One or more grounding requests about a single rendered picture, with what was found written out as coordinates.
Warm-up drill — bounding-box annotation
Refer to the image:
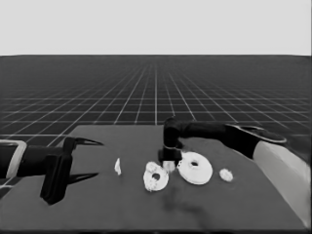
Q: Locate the small thin white T-shaped piece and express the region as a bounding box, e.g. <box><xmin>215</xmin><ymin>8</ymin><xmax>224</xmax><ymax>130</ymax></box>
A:
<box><xmin>113</xmin><ymin>157</ymin><xmax>123</xmax><ymax>176</ymax></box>

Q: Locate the white round carrier with pins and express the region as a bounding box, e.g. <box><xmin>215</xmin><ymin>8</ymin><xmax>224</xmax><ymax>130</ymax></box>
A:
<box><xmin>142</xmin><ymin>164</ymin><xmax>171</xmax><ymax>193</ymax></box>

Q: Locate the large thick white disc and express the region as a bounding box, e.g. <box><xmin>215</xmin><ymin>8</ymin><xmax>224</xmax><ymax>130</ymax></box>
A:
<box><xmin>176</xmin><ymin>151</ymin><xmax>215</xmax><ymax>186</ymax></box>

